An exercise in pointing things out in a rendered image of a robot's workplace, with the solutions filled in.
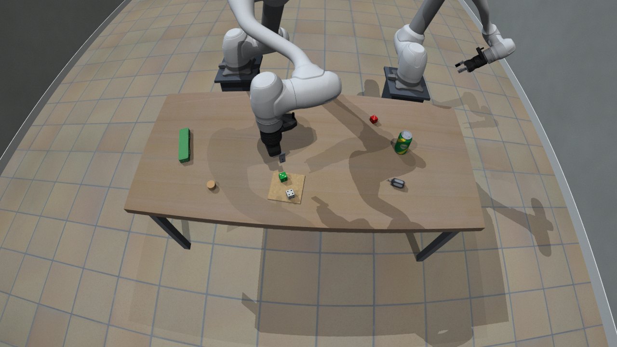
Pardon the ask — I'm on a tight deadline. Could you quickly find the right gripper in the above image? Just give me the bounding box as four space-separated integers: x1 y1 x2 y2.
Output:
255 112 297 163

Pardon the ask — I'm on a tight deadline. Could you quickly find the green soda can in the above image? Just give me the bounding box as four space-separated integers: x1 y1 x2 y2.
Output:
394 130 412 155

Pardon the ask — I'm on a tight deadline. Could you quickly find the green rounded box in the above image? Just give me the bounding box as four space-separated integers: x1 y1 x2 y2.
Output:
178 128 190 163

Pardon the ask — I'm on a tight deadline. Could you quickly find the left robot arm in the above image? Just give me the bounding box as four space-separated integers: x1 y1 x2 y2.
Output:
388 0 516 93

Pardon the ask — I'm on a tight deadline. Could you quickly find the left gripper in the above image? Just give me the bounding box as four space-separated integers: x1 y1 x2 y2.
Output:
455 47 496 73

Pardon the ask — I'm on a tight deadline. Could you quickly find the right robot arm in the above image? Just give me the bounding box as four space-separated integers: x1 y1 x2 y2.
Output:
218 0 342 123

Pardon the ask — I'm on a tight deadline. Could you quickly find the tan mat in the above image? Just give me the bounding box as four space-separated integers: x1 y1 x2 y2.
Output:
268 171 305 204

